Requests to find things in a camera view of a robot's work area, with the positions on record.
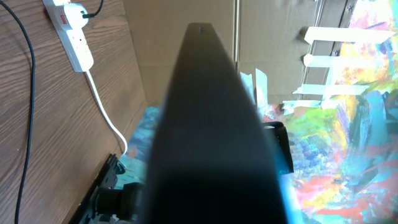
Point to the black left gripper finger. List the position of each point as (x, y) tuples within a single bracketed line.
[(278, 133)]

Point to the blue screen smartphone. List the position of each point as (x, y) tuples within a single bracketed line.
[(210, 160)]

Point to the white charger plug adapter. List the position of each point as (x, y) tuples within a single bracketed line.
[(70, 16)]

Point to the colourful painted floor cloth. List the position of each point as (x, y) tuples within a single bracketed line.
[(343, 134)]

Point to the brown cardboard panel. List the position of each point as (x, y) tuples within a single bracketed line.
[(265, 35)]

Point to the white power strip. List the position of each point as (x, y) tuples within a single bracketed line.
[(73, 41)]

